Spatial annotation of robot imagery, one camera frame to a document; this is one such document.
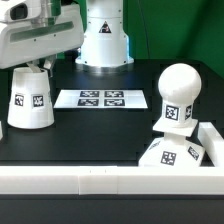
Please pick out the white marker tag sheet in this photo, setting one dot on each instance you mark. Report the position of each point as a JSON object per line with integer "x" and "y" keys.
{"x": 101, "y": 99}

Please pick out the white left fence rail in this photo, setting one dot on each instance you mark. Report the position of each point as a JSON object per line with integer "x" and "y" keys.
{"x": 1, "y": 130}

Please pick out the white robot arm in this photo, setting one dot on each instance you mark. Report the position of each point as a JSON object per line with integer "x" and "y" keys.
{"x": 105, "y": 47}

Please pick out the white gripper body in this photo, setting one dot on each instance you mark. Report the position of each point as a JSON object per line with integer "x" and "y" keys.
{"x": 35, "y": 29}

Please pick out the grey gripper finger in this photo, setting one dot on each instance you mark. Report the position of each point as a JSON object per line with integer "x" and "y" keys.
{"x": 49, "y": 63}
{"x": 34, "y": 68}

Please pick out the white lamp base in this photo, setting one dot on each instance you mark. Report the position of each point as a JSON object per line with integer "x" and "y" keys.
{"x": 173, "y": 149}

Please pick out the white lamp shade cone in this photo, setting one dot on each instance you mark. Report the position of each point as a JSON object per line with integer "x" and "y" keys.
{"x": 30, "y": 104}

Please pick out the white lamp bulb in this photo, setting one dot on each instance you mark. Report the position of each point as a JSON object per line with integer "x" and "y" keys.
{"x": 179, "y": 85}

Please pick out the white front fence rail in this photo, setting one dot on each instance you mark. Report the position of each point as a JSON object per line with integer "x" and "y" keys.
{"x": 93, "y": 180}

